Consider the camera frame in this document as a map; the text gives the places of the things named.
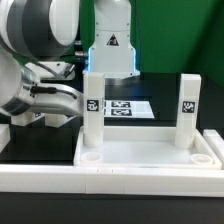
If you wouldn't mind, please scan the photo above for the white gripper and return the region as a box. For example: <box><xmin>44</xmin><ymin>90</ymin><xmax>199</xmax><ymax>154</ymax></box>
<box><xmin>31</xmin><ymin>83</ymin><xmax>84</xmax><ymax>117</ymax></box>

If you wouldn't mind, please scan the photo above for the white desk top tray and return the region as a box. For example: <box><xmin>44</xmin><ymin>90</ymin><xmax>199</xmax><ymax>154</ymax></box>
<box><xmin>74</xmin><ymin>126</ymin><xmax>222</xmax><ymax>170</ymax></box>

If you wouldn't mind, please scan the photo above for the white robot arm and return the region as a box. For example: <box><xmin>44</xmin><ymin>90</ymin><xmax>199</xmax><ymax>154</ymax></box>
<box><xmin>0</xmin><ymin>0</ymin><xmax>139</xmax><ymax>116</ymax></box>

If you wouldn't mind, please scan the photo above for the white left fence bar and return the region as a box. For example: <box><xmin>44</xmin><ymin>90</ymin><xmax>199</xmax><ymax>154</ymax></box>
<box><xmin>0</xmin><ymin>124</ymin><xmax>10</xmax><ymax>153</ymax></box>

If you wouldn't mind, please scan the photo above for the white fence bar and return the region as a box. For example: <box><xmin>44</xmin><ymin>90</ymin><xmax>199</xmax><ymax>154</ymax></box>
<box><xmin>0</xmin><ymin>164</ymin><xmax>224</xmax><ymax>197</ymax></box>
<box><xmin>203</xmin><ymin>129</ymin><xmax>224</xmax><ymax>163</ymax></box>
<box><xmin>0</xmin><ymin>124</ymin><xmax>10</xmax><ymax>153</ymax></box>

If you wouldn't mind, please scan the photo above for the white front fence bar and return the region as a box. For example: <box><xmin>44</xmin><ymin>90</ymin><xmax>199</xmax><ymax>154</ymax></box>
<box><xmin>0</xmin><ymin>164</ymin><xmax>224</xmax><ymax>197</ymax></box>

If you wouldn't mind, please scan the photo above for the white marker sheet with tags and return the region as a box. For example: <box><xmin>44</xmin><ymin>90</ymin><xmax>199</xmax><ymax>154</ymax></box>
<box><xmin>104</xmin><ymin>100</ymin><xmax>155</xmax><ymax>119</ymax></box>

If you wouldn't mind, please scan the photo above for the white right fence bar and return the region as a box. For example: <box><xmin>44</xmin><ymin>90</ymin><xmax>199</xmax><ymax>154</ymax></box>
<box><xmin>203</xmin><ymin>129</ymin><xmax>224</xmax><ymax>163</ymax></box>

